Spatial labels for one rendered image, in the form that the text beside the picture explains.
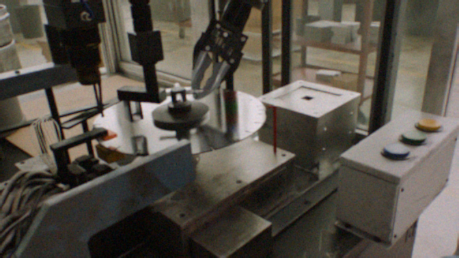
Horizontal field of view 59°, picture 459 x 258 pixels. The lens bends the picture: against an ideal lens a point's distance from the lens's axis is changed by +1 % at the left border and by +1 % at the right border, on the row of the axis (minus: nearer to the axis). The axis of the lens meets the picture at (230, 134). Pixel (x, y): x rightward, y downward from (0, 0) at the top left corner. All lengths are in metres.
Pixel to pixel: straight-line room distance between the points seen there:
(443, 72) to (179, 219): 0.61
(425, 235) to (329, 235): 1.32
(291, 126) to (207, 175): 0.26
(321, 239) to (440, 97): 0.40
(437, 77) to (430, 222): 1.29
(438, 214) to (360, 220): 1.47
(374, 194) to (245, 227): 0.23
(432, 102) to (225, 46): 0.48
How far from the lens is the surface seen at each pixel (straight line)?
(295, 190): 0.88
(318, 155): 0.93
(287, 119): 0.94
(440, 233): 2.12
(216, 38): 0.72
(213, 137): 0.69
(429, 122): 0.88
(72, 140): 0.68
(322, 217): 0.83
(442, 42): 0.94
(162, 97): 0.70
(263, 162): 0.81
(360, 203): 0.76
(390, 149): 0.75
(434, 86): 0.97
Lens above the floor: 1.25
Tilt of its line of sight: 26 degrees down
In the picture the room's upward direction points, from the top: 3 degrees counter-clockwise
